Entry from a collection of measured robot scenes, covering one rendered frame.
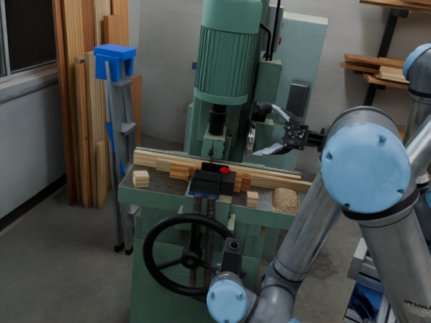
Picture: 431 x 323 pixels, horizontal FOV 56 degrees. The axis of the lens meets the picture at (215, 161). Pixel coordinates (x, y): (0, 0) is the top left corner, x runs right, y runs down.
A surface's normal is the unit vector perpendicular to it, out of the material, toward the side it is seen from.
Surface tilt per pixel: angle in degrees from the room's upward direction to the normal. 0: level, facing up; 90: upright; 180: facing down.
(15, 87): 90
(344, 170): 84
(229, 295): 61
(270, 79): 90
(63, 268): 0
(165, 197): 90
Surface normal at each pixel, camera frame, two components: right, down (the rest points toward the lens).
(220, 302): -0.03, -0.11
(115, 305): 0.12, -0.90
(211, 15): -0.63, 0.25
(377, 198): -0.35, 0.25
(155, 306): -0.11, 0.40
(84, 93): 0.96, 0.18
